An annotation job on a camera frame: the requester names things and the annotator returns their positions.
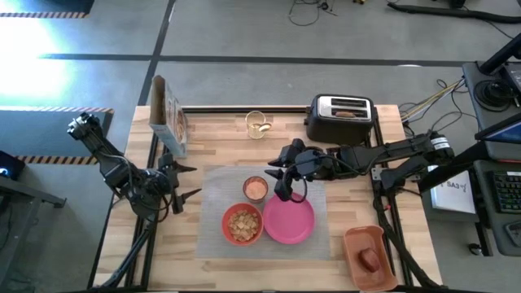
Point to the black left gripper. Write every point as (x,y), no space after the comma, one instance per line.
(177,183)

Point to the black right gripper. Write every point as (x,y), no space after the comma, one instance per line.
(309,167)

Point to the orange glass tumbler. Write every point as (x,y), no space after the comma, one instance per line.
(255,189)

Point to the pink plate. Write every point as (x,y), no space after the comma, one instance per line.
(289,221)

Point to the cinnamon cereal box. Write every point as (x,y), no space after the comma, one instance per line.
(173,122)

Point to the orange bowl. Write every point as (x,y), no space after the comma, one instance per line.
(226,228)

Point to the brown toast slice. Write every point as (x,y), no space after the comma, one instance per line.
(345,115)

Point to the salmon plastic bin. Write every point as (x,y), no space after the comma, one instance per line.
(362,236)

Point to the red apple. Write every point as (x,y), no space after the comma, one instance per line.
(369,260)

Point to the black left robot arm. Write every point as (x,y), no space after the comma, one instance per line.
(110,167)

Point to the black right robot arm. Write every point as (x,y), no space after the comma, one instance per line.
(390,152)

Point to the grey woven placemat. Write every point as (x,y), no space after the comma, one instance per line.
(220,183)

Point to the cereal squares heap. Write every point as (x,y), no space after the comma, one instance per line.
(243,226)

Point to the black toaster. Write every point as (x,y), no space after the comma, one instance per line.
(340,130)

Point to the dark side table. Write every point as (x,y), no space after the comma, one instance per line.
(24,195)

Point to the black device with blue light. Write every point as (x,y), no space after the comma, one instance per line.
(10,164)

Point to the white paper sheet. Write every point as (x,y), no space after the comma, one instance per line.
(454,195)

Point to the grey computer desk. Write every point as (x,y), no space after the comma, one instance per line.
(496,228)

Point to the black keyboard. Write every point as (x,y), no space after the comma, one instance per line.
(509,191)

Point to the silver frame bracket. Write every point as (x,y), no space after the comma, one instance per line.
(375,173)

